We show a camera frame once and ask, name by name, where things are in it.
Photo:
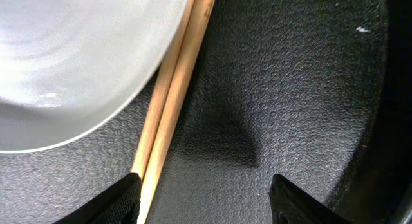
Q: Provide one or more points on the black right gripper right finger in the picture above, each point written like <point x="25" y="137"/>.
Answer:
<point x="290" y="204"/>

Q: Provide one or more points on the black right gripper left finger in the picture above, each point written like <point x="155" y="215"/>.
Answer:
<point x="120" y="203"/>

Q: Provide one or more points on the wooden chopstick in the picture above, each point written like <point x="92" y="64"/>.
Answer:
<point x="196" y="27"/>
<point x="160" y="92"/>

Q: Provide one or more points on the pale green plate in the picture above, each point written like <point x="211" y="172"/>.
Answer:
<point x="69" y="66"/>

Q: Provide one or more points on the round black tray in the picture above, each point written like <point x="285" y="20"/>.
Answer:
<point x="318" y="91"/>

